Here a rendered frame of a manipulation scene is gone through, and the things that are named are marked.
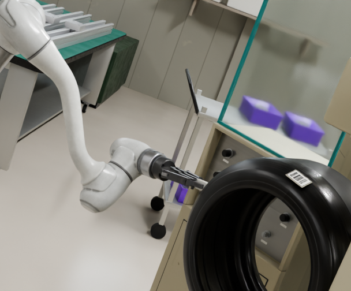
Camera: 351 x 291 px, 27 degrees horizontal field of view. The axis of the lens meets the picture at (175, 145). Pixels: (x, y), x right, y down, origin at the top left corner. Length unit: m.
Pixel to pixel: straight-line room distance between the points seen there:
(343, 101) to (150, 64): 7.79
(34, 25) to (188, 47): 6.98
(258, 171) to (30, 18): 0.85
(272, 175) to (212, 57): 7.29
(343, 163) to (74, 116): 0.85
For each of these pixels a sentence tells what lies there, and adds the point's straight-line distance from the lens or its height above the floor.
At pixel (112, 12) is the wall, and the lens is 9.30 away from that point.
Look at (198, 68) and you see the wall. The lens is 9.22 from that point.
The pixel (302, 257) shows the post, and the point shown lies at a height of 1.12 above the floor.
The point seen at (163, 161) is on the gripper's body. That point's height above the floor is 1.23.
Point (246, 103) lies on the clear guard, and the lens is 2.89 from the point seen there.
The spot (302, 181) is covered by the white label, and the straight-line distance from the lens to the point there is 1.90.
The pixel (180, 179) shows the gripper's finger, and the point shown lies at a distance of 2.23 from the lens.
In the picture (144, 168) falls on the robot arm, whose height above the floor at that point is 1.18.
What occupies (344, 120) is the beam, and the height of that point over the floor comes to 1.66.
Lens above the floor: 1.87
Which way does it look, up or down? 15 degrees down
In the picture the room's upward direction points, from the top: 20 degrees clockwise
